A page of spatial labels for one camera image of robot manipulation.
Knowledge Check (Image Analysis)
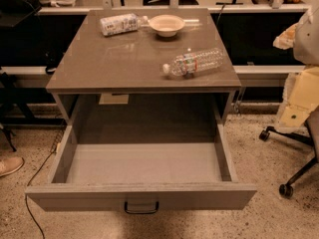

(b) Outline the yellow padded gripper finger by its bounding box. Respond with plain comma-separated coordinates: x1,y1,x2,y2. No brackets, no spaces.
278,67,319,128

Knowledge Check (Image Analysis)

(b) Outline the clear plastic water bottle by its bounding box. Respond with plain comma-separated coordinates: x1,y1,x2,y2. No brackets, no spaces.
161,48,223,77

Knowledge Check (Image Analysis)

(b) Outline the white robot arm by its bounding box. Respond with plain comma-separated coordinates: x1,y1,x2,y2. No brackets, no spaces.
273,6,319,131

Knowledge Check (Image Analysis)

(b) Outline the open grey top drawer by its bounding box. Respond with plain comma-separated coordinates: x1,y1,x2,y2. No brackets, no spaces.
25,95,258,213

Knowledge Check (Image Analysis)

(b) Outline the grey cabinet with top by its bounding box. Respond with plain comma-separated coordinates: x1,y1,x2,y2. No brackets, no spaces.
47,8,241,119

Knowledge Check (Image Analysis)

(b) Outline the white labelled plastic bottle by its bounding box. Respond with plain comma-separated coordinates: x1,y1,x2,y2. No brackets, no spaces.
100,13,149,37

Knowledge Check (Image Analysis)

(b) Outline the black office chair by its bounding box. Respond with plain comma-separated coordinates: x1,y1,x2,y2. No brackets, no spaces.
258,106,319,199

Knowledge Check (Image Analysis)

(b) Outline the white paper bowl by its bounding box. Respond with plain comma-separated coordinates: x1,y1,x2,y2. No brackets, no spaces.
149,15,185,38

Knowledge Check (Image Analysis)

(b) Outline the white paper label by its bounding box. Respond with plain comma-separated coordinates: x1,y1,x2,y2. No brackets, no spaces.
99,94,129,105

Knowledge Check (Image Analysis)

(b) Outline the tan shoe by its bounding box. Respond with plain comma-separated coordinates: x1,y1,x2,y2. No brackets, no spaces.
0,156,24,177

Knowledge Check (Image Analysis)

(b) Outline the black drawer handle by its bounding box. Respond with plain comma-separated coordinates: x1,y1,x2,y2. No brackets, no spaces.
124,201,160,215

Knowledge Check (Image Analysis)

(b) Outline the black floor cable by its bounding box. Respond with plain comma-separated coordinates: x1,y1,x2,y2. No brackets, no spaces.
25,117,68,239

